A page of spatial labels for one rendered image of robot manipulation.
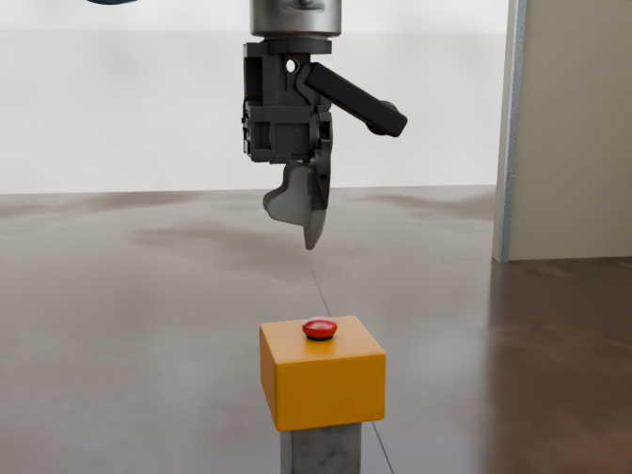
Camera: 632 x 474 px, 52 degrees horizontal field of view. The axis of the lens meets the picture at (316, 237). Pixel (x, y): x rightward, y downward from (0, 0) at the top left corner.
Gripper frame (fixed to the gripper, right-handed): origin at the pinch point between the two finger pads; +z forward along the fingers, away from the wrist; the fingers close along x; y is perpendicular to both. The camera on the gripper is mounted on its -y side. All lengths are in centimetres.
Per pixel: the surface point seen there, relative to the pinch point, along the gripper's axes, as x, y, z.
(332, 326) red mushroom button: 0.9, -1.7, 9.9
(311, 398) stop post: 5.6, 1.6, 15.8
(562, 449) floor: -129, -124, 120
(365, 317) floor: -280, -90, 120
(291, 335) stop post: -1.4, 2.5, 11.5
